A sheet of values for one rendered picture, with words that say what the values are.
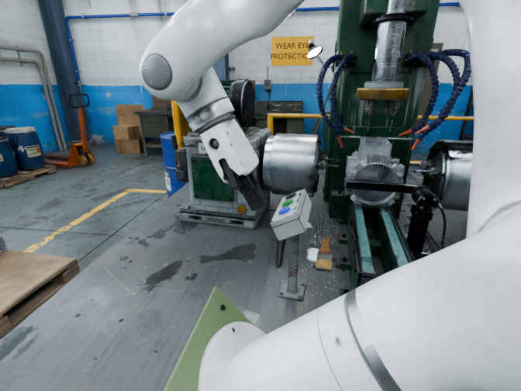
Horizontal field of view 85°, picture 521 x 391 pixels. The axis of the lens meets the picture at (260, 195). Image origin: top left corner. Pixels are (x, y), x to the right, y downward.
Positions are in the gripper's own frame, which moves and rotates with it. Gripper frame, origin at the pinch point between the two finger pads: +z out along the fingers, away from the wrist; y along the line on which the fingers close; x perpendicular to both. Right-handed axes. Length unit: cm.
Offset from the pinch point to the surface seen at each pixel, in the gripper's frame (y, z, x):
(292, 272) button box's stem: 15.6, 26.9, 7.3
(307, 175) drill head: 51, 12, 0
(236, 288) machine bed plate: 14.3, 25.9, 24.5
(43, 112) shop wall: 433, -236, 514
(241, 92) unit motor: 57, -25, 10
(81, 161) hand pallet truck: 345, -98, 408
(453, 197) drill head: 52, 38, -41
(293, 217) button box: 8.4, 9.5, -2.3
